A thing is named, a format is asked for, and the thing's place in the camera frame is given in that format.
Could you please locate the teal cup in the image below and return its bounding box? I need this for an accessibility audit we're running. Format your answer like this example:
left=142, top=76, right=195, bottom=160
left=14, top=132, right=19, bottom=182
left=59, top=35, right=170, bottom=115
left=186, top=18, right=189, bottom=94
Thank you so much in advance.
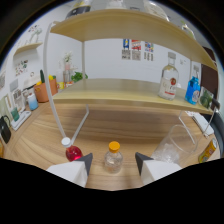
left=10, top=107, right=20, bottom=122

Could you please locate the white tray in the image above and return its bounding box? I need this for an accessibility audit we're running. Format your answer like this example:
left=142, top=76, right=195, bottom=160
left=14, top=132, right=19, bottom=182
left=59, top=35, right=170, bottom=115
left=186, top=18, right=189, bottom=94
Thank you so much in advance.
left=10, top=109, right=32, bottom=132

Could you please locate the white wall shelf figure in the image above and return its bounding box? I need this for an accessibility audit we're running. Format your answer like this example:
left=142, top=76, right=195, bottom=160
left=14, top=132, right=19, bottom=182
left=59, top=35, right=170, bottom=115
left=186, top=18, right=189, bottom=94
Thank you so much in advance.
left=28, top=24, right=44, bottom=44

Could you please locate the white notebook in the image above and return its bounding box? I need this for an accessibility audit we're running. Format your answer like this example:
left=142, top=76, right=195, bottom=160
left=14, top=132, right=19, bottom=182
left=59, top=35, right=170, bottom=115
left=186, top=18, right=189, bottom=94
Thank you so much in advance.
left=186, top=111, right=214, bottom=136

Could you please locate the clear bottle red label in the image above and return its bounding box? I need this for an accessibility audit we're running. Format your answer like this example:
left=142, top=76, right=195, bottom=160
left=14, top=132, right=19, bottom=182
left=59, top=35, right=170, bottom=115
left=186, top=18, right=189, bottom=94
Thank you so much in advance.
left=157, top=51, right=180, bottom=101

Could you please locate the clear glass with ice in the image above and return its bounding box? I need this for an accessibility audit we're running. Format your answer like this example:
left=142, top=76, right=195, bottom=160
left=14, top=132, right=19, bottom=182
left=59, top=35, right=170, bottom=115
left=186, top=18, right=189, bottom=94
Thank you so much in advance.
left=151, top=124, right=198, bottom=166

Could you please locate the blue liquid bottle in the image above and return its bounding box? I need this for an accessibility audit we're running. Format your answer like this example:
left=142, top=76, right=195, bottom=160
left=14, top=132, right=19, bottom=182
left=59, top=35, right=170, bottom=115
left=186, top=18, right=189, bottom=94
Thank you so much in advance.
left=184, top=64, right=202, bottom=106

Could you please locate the red liquid bottle white cap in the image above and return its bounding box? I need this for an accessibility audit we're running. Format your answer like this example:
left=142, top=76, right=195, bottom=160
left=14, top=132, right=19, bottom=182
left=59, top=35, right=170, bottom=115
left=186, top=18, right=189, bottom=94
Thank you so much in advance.
left=60, top=136, right=84, bottom=163

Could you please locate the black jug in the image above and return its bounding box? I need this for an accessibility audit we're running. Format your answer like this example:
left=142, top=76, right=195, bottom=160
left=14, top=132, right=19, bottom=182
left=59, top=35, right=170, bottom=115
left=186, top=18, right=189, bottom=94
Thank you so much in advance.
left=0, top=115, right=12, bottom=145

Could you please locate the white bottle yellow label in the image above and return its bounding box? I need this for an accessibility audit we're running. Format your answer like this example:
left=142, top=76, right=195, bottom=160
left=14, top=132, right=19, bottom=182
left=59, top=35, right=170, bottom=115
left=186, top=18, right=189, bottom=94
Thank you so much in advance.
left=56, top=69, right=66, bottom=91

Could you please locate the green plant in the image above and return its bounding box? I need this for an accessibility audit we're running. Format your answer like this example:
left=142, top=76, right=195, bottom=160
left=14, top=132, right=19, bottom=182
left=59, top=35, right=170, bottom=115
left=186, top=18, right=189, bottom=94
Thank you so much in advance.
left=70, top=71, right=89, bottom=83

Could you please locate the two-tier wooden shelf rack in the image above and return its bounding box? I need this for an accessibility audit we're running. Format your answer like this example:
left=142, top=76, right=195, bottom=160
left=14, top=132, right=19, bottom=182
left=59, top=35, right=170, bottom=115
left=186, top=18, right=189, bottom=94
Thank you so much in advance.
left=42, top=8, right=222, bottom=148

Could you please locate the multicolour wall poster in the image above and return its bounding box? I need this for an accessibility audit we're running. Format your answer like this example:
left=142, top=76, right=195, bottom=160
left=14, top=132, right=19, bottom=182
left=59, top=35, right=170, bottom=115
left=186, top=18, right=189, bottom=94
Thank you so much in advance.
left=143, top=41, right=155, bottom=62

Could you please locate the green bottle black cap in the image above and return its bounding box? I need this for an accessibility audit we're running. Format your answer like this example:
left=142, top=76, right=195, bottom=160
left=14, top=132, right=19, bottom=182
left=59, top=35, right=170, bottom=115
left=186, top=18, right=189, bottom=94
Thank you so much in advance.
left=199, top=87, right=214, bottom=110

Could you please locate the red wall poster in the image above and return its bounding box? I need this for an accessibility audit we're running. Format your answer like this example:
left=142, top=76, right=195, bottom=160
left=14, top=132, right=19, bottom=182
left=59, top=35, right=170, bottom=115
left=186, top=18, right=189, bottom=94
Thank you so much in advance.
left=131, top=39, right=142, bottom=61

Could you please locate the black yellow tube packet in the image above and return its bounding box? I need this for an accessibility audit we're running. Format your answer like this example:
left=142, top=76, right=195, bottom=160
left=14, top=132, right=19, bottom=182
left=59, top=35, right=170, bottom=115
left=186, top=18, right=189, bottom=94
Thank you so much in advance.
left=65, top=0, right=94, bottom=19

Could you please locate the wooden wall shelf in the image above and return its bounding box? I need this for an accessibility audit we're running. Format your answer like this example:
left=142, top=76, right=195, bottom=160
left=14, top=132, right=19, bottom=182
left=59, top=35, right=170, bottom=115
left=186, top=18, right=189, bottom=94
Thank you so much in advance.
left=13, top=41, right=44, bottom=56

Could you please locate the brown door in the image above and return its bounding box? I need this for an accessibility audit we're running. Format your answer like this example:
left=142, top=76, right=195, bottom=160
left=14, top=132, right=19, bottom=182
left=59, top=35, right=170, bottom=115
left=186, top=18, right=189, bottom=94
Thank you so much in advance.
left=200, top=46, right=219, bottom=101

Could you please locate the clear bottle orange cap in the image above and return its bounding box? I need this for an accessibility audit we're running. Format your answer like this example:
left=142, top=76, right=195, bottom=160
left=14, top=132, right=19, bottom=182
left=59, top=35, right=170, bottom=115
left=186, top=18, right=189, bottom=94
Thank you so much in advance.
left=104, top=140, right=124, bottom=175

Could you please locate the brown black cylinder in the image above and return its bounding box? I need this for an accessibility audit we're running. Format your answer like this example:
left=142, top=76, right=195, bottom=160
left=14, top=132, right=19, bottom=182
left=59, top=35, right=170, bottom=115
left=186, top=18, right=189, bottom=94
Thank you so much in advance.
left=209, top=98, right=222, bottom=112

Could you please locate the blue wall poster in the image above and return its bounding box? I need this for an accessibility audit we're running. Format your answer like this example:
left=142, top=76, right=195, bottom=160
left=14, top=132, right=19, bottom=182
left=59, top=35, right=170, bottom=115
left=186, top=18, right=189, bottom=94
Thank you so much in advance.
left=121, top=38, right=131, bottom=60

